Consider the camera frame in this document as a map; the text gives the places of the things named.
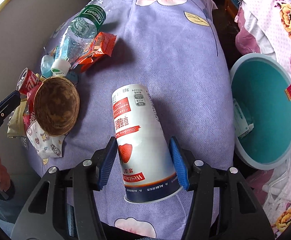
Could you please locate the red soda can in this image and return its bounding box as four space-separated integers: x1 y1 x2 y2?
16 68 41 95

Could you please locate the brown coconut shell bowl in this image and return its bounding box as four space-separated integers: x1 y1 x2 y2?
33 76 80 137

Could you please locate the light blue face mask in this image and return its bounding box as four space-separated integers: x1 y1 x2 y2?
40 55 54 79

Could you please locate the white strawberry yogurt cup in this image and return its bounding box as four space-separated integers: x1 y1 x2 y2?
112 84 181 203

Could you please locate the white blue cardboard box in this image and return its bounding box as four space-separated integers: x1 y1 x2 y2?
233 98 254 138

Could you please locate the clear plastic water bottle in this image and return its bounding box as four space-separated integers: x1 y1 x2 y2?
51 0 113 77

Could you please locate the orange red snack wrapper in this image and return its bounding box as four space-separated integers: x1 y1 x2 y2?
72 32 117 73

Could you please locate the yellow snack bag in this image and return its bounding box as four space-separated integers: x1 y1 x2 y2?
7 99 27 138

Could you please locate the teal plastic trash bin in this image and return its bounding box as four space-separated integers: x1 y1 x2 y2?
229 53 291 170

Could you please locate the purple floral bed cover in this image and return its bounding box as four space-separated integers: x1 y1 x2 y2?
26 0 236 239

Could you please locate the pink floral bed quilt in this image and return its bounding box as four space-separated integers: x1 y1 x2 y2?
230 0 291 239

